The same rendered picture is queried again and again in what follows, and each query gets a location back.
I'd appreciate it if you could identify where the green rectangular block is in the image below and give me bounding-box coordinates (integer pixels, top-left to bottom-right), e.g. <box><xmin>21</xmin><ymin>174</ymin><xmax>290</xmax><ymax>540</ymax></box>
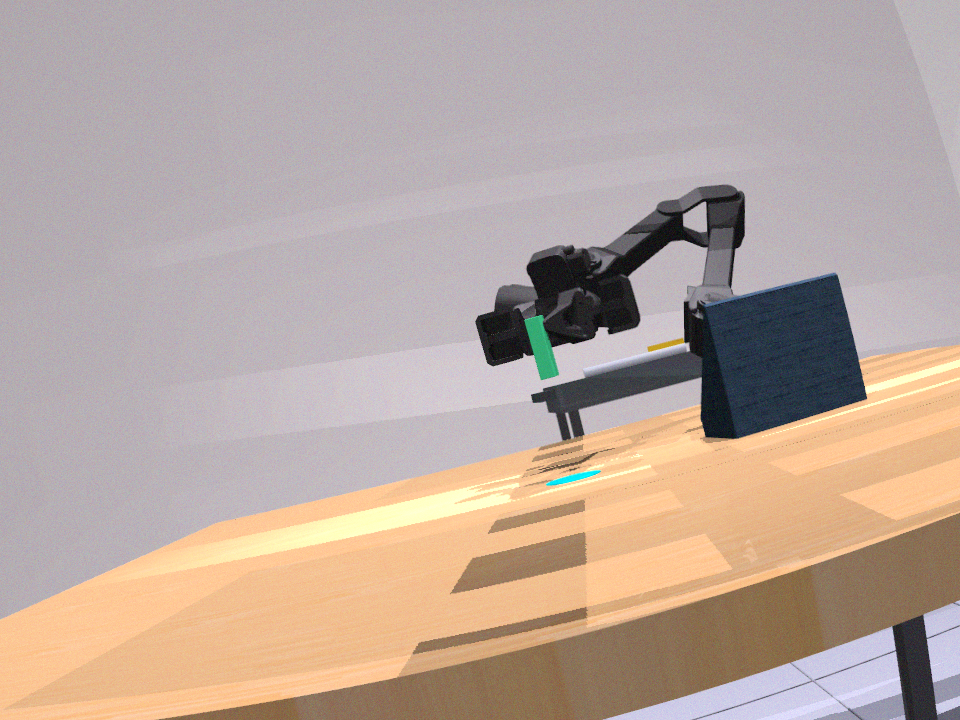
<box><xmin>524</xmin><ymin>315</ymin><xmax>559</xmax><ymax>380</ymax></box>

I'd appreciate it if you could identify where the cyan circle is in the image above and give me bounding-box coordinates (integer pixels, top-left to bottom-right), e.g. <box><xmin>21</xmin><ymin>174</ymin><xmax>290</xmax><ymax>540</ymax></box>
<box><xmin>546</xmin><ymin>470</ymin><xmax>601</xmax><ymax>486</ymax></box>

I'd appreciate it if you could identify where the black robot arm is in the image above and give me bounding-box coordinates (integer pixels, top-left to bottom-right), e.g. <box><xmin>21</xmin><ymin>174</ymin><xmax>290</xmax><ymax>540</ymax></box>
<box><xmin>494</xmin><ymin>184</ymin><xmax>745</xmax><ymax>359</ymax></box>

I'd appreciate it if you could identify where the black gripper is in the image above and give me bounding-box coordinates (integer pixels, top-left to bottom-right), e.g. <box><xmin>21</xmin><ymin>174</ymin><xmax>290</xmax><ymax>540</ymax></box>
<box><xmin>475</xmin><ymin>274</ymin><xmax>640</xmax><ymax>366</ymax></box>

